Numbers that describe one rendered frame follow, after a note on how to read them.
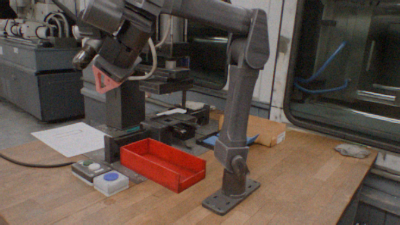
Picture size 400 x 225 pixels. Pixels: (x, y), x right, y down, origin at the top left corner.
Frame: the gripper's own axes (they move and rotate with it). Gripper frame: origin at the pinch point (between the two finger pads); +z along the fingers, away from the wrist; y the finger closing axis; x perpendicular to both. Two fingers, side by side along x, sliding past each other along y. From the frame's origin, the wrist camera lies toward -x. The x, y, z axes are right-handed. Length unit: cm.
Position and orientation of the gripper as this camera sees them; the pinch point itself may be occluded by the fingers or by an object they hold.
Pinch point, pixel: (104, 86)
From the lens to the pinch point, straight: 72.7
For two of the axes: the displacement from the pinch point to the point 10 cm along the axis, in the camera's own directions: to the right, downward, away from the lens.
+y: -2.7, 5.4, -8.0
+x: 7.8, 6.1, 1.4
